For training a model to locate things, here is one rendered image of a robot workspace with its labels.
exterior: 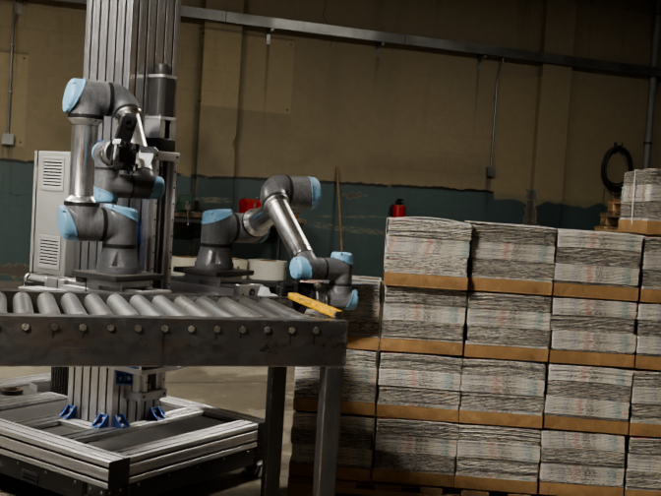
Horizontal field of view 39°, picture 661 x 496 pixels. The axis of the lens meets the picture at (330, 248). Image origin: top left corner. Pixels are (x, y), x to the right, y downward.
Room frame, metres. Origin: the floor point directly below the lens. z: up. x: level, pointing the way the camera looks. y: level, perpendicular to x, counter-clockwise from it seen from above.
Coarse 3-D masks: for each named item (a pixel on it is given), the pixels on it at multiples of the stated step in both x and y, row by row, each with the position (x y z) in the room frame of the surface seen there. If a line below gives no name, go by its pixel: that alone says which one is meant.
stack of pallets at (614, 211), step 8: (608, 200) 9.67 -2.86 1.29; (616, 200) 9.55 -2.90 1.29; (608, 208) 9.66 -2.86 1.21; (616, 208) 9.60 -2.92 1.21; (600, 216) 9.66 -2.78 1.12; (608, 216) 9.55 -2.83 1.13; (616, 216) 9.44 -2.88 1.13; (600, 224) 9.65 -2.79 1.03; (608, 224) 9.59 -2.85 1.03; (616, 224) 9.63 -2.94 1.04; (624, 232) 9.25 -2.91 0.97
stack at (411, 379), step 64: (384, 320) 3.18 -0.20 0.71; (448, 320) 3.18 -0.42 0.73; (512, 320) 3.17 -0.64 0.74; (576, 320) 3.16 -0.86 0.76; (384, 384) 3.18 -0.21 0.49; (448, 384) 3.17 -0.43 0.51; (512, 384) 3.16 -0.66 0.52; (576, 384) 3.16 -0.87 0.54; (384, 448) 3.18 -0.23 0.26; (448, 448) 3.18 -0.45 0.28; (512, 448) 3.16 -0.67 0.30; (576, 448) 3.15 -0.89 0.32
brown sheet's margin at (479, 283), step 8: (472, 280) 3.17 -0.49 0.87; (480, 280) 3.17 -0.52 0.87; (488, 280) 3.16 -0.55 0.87; (496, 280) 3.16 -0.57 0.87; (504, 280) 3.16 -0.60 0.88; (512, 280) 3.16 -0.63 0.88; (520, 280) 3.16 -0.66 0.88; (472, 288) 3.17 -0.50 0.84; (480, 288) 3.17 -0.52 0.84; (488, 288) 3.17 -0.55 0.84; (496, 288) 3.16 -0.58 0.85; (504, 288) 3.16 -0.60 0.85; (512, 288) 3.16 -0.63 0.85; (520, 288) 3.16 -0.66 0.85; (528, 288) 3.16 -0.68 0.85; (536, 288) 3.16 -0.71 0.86; (544, 288) 3.15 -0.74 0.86
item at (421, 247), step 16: (400, 224) 3.15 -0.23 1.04; (416, 224) 3.15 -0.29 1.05; (432, 224) 3.18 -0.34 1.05; (448, 224) 3.14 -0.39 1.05; (464, 224) 3.16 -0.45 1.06; (400, 240) 3.15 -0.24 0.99; (416, 240) 3.15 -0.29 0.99; (432, 240) 3.15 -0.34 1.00; (448, 240) 3.15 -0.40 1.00; (464, 240) 3.15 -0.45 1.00; (400, 256) 3.16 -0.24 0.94; (416, 256) 3.16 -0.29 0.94; (432, 256) 3.16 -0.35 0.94; (448, 256) 3.15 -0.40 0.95; (464, 256) 3.15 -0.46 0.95; (400, 272) 3.15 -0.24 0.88; (416, 272) 3.15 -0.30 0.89; (432, 272) 3.15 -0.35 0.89; (448, 272) 3.15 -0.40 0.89; (464, 272) 3.15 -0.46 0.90; (432, 288) 3.17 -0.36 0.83
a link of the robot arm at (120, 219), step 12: (108, 204) 3.15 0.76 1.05; (108, 216) 3.12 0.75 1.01; (120, 216) 3.14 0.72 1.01; (132, 216) 3.16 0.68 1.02; (108, 228) 3.12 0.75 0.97; (120, 228) 3.13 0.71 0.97; (132, 228) 3.16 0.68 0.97; (108, 240) 3.14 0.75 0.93; (120, 240) 3.14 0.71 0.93; (132, 240) 3.16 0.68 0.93
